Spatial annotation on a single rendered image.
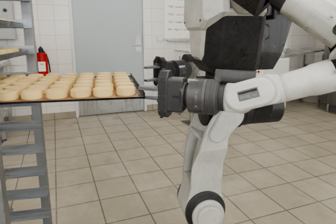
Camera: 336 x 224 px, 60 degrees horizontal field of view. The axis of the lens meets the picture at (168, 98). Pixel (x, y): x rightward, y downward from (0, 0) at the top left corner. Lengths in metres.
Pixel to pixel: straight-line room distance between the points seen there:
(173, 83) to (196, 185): 0.43
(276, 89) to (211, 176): 0.47
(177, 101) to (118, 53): 3.84
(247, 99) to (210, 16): 0.29
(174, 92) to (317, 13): 0.36
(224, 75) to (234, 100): 0.08
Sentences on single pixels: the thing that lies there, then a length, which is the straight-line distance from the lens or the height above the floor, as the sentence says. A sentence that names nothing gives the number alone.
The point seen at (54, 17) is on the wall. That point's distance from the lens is 4.41.
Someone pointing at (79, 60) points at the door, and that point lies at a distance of 4.46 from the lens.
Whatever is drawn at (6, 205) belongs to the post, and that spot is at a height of 0.80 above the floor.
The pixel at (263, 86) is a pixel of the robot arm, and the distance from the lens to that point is 0.66.
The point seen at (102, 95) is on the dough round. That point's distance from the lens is 0.74.
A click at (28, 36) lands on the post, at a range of 1.15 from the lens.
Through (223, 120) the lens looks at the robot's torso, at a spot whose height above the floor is 0.93.
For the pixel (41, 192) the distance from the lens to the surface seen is 1.29.
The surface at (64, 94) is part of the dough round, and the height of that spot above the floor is 1.05.
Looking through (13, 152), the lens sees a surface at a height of 0.77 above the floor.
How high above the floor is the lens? 1.19
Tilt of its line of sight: 12 degrees down
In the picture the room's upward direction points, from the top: straight up
